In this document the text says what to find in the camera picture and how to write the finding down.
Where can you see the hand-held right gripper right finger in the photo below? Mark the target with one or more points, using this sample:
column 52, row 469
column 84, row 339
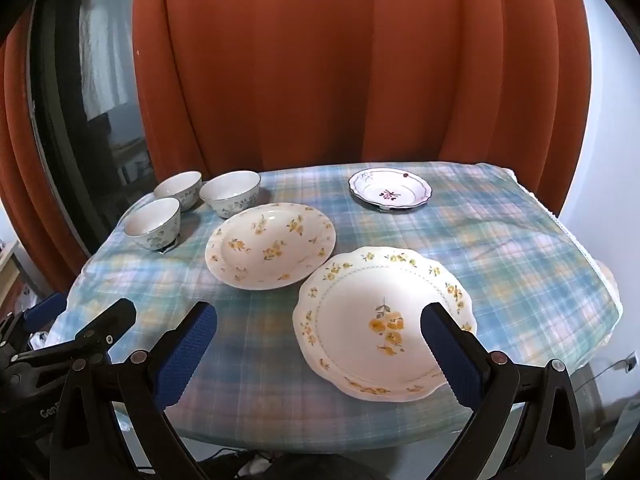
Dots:
column 450, row 355

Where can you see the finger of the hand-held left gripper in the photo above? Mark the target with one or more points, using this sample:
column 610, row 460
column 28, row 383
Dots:
column 112, row 320
column 46, row 311

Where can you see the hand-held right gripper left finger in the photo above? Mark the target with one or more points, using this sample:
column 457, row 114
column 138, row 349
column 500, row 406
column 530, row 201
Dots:
column 186, row 355

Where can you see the stack of red-trimmed plates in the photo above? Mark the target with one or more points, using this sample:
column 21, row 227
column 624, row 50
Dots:
column 360, row 320

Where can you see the small white floral bowl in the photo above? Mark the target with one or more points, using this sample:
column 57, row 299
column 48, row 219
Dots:
column 151, row 221
column 176, row 187

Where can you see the round yellow floral plate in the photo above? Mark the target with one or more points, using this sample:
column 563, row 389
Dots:
column 270, row 246

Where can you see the large white floral bowl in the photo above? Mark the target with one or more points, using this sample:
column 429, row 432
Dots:
column 231, row 191

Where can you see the purple rimmed floral plate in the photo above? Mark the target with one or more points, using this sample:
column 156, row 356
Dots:
column 391, row 189

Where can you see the wooden shelf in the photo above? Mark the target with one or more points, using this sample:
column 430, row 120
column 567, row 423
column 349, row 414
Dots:
column 7, row 266

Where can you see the plaid tablecloth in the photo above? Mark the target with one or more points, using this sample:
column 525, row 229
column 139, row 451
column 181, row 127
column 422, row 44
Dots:
column 450, row 255

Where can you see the glass sliding door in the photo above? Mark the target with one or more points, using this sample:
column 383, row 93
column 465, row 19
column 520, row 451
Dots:
column 65, row 110

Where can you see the white wall plug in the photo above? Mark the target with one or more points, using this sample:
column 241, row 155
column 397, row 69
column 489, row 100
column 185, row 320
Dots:
column 628, row 361

